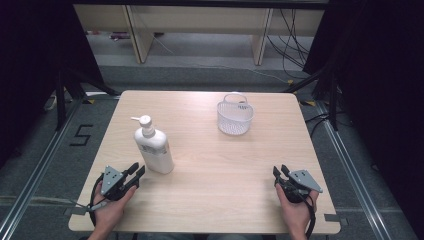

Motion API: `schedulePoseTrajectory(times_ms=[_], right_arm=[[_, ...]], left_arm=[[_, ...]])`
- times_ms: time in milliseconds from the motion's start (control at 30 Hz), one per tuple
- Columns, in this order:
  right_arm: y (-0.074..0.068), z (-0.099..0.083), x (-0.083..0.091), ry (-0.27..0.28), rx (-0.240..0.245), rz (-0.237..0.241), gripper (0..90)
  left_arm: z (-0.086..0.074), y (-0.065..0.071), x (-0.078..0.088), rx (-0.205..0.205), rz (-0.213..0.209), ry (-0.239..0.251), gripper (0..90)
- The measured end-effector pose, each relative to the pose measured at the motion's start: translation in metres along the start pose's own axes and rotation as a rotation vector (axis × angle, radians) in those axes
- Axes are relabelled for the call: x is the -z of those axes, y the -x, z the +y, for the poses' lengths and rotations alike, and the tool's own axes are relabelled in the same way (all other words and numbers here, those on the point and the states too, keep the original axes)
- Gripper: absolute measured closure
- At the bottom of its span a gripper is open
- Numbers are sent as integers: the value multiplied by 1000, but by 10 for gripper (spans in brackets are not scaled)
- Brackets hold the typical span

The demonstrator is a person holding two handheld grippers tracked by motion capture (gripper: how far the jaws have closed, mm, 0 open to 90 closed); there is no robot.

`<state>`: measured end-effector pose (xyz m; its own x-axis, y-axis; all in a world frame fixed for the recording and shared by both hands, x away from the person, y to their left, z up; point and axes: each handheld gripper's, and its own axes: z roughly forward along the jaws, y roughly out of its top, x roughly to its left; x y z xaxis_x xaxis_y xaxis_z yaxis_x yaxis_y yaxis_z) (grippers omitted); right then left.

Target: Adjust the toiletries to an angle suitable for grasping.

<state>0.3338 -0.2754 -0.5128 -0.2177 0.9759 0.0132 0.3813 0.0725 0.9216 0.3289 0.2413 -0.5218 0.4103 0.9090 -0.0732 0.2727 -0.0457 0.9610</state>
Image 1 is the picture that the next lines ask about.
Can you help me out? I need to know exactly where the light wooden desk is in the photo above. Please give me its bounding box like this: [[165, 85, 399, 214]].
[[73, 4, 326, 66]]

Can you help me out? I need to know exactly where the person's right hand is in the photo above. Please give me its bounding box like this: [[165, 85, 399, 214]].
[[275, 183, 320, 235]]

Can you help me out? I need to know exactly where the white plastic basket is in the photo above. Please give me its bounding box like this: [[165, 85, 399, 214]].
[[216, 92, 255, 137]]

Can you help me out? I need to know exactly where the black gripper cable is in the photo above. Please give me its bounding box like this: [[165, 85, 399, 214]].
[[87, 173, 105, 228], [303, 193, 317, 240]]

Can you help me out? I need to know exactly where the person's left hand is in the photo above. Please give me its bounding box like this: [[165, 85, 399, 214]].
[[91, 184, 138, 232]]

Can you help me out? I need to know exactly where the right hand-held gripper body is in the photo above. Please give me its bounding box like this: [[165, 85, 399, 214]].
[[274, 168, 324, 204]]

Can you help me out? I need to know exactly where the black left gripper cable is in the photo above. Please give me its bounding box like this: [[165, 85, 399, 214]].
[[87, 173, 105, 228]]

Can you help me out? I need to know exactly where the white pump bottle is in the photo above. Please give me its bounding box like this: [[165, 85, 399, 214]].
[[130, 114, 175, 175]]

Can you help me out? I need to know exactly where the bundle of black cables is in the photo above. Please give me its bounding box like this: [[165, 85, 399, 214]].
[[265, 8, 312, 80]]

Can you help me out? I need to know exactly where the aluminium floor rail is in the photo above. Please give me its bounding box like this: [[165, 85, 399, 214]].
[[314, 99, 394, 240], [0, 98, 84, 240]]

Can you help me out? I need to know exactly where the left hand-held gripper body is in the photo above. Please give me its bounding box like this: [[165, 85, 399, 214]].
[[99, 164, 138, 202]]

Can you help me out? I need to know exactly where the black floor cable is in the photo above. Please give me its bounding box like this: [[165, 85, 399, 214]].
[[304, 111, 332, 138]]

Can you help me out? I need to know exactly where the black curtain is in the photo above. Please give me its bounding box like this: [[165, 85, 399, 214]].
[[302, 0, 424, 236], [0, 0, 105, 168]]

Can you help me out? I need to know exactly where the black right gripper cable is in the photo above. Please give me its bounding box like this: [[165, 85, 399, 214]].
[[303, 193, 317, 240]]

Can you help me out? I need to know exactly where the black tape piece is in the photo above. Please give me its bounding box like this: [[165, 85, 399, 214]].
[[62, 206, 90, 216], [323, 213, 350, 227]]

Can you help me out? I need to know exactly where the grey left gripper cable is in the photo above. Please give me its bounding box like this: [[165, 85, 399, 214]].
[[64, 198, 108, 213]]

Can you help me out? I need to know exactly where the black metal stand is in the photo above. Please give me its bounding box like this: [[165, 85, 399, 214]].
[[283, 63, 340, 132], [54, 65, 122, 132]]

